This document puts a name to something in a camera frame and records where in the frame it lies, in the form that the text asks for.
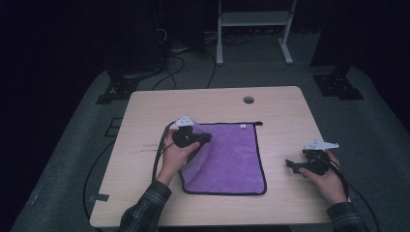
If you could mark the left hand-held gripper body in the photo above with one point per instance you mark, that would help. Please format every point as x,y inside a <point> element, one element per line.
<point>185,137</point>

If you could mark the purple microfiber cloth black trim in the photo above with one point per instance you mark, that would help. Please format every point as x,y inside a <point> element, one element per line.
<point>232,154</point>

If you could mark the person's left hand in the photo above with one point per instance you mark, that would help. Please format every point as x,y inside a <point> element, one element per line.
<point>174,158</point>

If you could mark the white metal stand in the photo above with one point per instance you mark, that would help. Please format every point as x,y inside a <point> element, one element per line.
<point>254,18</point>

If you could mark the black stand base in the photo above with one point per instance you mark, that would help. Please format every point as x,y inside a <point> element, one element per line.
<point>338,85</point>
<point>122,88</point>

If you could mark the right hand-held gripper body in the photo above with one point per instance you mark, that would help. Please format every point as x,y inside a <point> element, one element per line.
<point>317,162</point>

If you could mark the grey tape strip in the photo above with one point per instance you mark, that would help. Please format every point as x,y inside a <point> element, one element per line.
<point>98,197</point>

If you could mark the person's right hand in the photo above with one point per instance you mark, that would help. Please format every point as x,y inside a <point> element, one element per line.
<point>332,187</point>

